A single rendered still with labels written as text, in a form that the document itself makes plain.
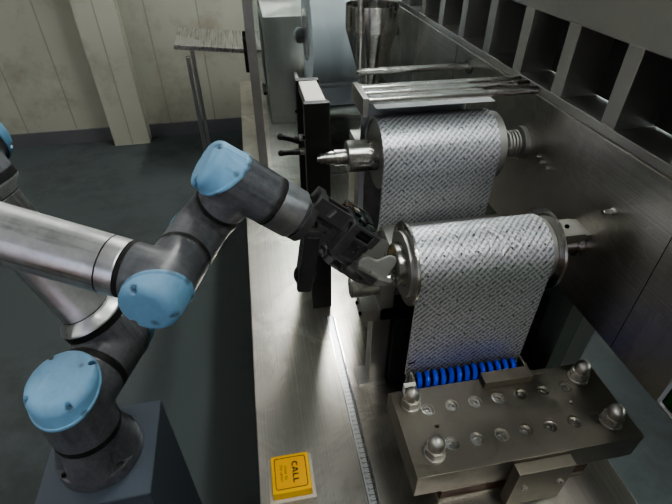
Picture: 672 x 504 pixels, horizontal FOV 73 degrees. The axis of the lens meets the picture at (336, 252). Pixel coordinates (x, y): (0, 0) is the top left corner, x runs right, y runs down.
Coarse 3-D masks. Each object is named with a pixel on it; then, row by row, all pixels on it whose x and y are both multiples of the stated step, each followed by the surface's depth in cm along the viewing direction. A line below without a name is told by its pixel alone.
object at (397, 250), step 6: (390, 246) 78; (396, 246) 76; (402, 246) 76; (390, 252) 79; (396, 252) 75; (402, 252) 75; (396, 258) 75; (402, 258) 75; (396, 264) 76; (402, 264) 75; (396, 270) 76; (402, 270) 75; (396, 276) 77; (402, 276) 75; (396, 282) 77; (402, 282) 76
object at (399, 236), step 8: (400, 232) 76; (552, 232) 77; (392, 240) 82; (400, 240) 77; (408, 240) 74; (408, 248) 73; (408, 256) 73; (408, 264) 74; (408, 272) 74; (552, 272) 78; (408, 280) 75; (400, 288) 80; (408, 288) 75; (408, 296) 77
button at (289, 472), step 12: (288, 456) 85; (300, 456) 85; (276, 468) 83; (288, 468) 83; (300, 468) 83; (276, 480) 82; (288, 480) 82; (300, 480) 82; (276, 492) 80; (288, 492) 80; (300, 492) 81; (312, 492) 82
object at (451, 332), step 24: (432, 312) 78; (456, 312) 79; (480, 312) 80; (504, 312) 82; (528, 312) 83; (432, 336) 82; (456, 336) 83; (480, 336) 84; (504, 336) 86; (408, 360) 85; (432, 360) 86; (456, 360) 88; (480, 360) 89
